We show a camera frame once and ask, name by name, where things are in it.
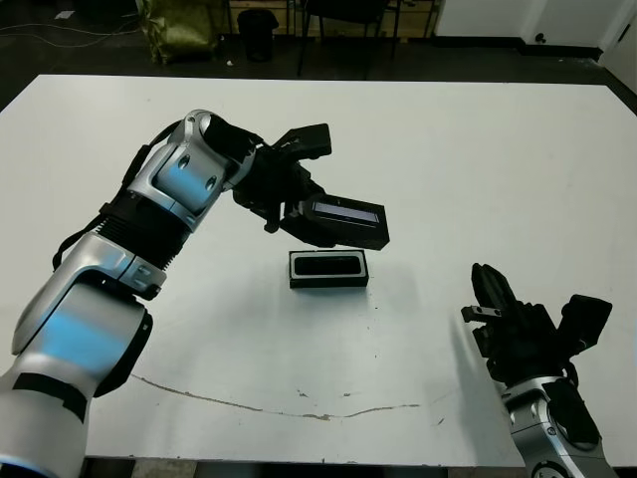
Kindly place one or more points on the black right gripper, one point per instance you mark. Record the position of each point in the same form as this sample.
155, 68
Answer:
527, 343

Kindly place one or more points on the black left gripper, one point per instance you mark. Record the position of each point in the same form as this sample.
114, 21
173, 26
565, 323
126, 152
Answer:
269, 189

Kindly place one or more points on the black printed box lid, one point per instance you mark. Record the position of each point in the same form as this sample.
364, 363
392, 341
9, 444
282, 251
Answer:
348, 234

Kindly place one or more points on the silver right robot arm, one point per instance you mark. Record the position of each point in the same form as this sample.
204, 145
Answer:
552, 433

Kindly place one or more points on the black box white insert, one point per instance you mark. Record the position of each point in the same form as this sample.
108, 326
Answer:
328, 283

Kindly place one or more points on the black trash bin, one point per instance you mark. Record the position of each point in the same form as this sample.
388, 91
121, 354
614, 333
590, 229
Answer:
257, 35

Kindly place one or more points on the black mesh office chair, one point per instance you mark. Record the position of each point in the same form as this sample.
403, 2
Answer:
348, 12

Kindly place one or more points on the yellow green plastic bag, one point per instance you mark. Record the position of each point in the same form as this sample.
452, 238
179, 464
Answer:
176, 27

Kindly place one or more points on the white door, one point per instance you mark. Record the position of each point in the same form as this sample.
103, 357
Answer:
619, 55

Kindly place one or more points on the white paper sheet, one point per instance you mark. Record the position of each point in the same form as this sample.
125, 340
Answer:
63, 15

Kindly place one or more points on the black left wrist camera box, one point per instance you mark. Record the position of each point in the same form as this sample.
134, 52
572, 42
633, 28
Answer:
308, 139

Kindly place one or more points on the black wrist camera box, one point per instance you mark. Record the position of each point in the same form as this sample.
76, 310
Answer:
308, 139
587, 318

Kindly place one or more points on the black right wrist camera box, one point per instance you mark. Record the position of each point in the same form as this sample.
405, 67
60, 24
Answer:
587, 318

